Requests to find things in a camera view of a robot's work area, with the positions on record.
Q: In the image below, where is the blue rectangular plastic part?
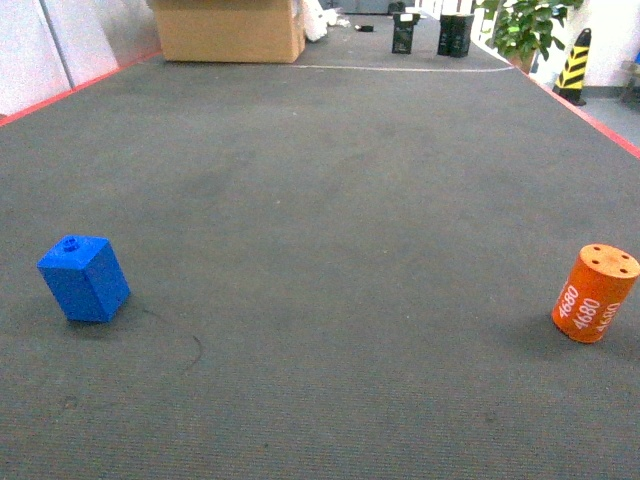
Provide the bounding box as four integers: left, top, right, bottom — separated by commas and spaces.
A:
37, 235, 130, 323

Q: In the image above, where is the orange cylinder cap 4680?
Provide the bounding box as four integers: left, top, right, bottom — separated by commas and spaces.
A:
551, 243, 639, 344

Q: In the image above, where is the white foam packaging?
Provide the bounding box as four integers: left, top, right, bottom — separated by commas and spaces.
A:
301, 0, 351, 43

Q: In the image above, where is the large cardboard box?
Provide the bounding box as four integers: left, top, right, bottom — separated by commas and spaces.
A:
149, 0, 305, 64

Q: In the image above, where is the black box left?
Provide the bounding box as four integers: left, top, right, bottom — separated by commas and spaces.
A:
391, 12, 421, 54

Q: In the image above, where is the black box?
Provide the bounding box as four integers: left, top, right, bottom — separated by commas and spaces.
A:
391, 12, 421, 54
437, 13, 474, 58

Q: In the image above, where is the black box right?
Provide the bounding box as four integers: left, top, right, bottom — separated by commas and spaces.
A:
437, 13, 474, 58

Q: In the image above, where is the green potted plant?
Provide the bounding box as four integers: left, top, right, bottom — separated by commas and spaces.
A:
473, 0, 584, 74

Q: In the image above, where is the yellow black traffic cone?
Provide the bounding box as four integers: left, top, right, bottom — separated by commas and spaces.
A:
552, 28, 592, 106

